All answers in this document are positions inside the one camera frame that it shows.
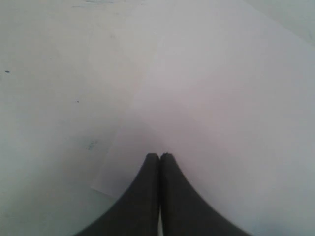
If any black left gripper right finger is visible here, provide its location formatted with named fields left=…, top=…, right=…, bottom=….
left=160, top=153, right=248, bottom=236

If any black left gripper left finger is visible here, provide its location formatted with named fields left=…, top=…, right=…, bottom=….
left=77, top=153, right=159, bottom=236

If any white paper sheet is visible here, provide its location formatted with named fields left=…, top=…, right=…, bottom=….
left=92, top=0, right=315, bottom=236

